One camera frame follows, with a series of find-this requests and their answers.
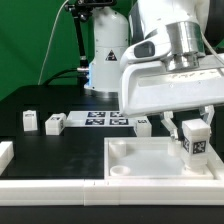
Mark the white U-shaped obstacle fence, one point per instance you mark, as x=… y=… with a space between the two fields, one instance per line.
x=111 y=192

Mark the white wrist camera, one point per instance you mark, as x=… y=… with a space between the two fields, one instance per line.
x=144 y=51

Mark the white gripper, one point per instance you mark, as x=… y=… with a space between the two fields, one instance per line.
x=148 y=89

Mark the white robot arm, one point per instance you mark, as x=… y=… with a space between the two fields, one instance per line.
x=181 y=23

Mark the fiducial marker sheet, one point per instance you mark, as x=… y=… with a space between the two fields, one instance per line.
x=98 y=119

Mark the white square table top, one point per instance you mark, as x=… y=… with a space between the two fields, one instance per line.
x=151 y=158

